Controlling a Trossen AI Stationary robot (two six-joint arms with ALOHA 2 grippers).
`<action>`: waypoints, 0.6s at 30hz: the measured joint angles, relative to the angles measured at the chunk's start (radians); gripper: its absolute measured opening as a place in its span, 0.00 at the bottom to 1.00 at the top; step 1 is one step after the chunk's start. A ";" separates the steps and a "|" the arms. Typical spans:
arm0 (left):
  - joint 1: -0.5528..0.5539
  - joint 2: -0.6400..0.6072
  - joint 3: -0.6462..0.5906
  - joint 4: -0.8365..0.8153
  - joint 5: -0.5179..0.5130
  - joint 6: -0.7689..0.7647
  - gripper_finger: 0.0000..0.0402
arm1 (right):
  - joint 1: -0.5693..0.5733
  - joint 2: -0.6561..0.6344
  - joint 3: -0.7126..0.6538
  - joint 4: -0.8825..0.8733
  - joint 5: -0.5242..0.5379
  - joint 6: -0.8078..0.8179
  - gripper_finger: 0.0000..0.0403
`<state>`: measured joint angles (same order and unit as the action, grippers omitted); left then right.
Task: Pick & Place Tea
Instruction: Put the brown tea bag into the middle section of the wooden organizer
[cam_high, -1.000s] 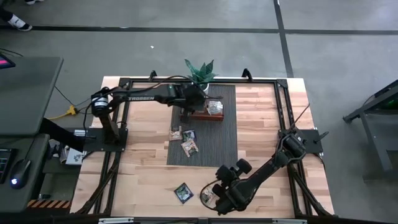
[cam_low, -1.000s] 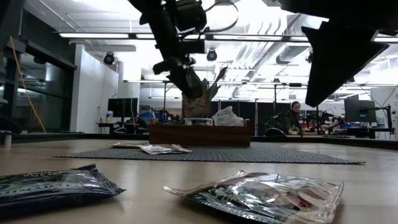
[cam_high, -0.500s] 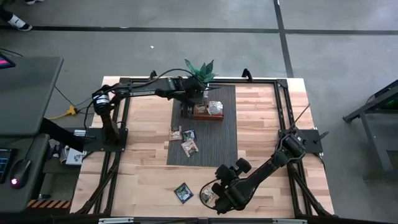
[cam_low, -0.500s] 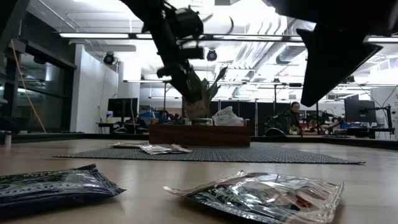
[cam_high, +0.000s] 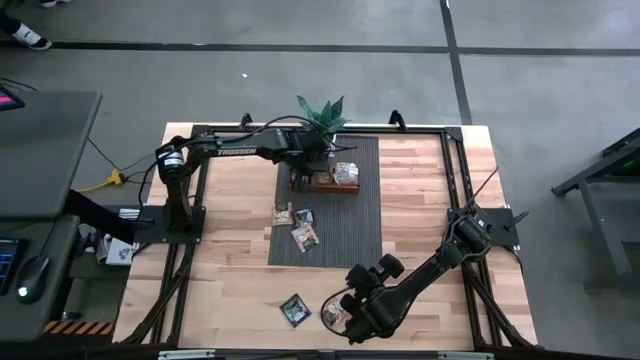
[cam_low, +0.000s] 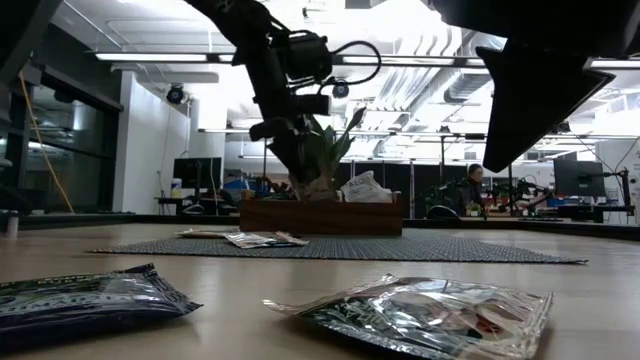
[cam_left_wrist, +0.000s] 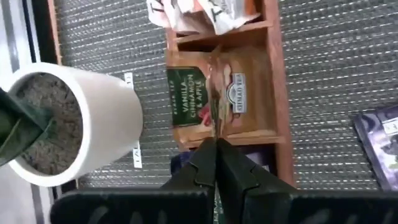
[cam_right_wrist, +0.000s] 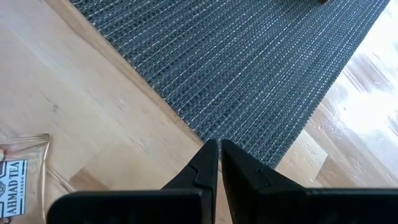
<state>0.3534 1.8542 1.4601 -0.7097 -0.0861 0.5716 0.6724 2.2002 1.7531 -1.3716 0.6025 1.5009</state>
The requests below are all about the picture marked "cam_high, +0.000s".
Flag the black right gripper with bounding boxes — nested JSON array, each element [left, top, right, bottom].
[[341, 254, 406, 346]]

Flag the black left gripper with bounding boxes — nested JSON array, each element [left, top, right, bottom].
[[283, 128, 332, 194]]

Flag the clear foil packet front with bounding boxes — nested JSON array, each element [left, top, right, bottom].
[[321, 305, 350, 332]]

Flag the blue blackcurrant tea sachet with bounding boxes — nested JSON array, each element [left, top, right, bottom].
[[278, 292, 313, 329], [292, 207, 316, 229]]

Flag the brown wooden compartment tray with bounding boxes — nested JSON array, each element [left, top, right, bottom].
[[287, 168, 362, 196]]

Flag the grey woven placemat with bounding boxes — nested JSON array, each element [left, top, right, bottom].
[[267, 133, 383, 269]]

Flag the snake plant in white pot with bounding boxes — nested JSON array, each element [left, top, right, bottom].
[[295, 94, 352, 160]]

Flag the white paper box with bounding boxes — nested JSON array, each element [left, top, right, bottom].
[[93, 233, 142, 267]]

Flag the grey metal stand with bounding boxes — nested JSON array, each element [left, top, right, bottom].
[[551, 127, 640, 292]]

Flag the grey desk top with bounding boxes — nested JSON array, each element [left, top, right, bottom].
[[0, 89, 104, 222]]

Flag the orange black hazard tape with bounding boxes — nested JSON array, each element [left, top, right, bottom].
[[42, 320, 116, 336]]

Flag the black computer mouse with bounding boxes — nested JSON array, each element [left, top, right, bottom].
[[16, 255, 52, 305]]

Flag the laptop with pink screen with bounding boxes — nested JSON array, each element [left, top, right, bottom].
[[0, 85, 27, 113]]

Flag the dark lower desk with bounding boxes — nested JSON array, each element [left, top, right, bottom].
[[0, 214, 82, 344]]

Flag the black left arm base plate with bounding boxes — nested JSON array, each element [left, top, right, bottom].
[[133, 203, 207, 245]]

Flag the silver metal bracket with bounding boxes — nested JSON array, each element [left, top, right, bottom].
[[157, 349, 217, 360], [437, 351, 495, 360]]

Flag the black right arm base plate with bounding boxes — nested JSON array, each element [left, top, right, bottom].
[[447, 206, 522, 248]]

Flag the black lever handle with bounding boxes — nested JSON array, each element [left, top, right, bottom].
[[503, 210, 530, 233]]

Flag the yellow cable connector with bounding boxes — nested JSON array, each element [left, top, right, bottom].
[[74, 168, 127, 195]]

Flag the black floor cable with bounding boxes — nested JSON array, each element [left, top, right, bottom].
[[87, 137, 161, 174]]

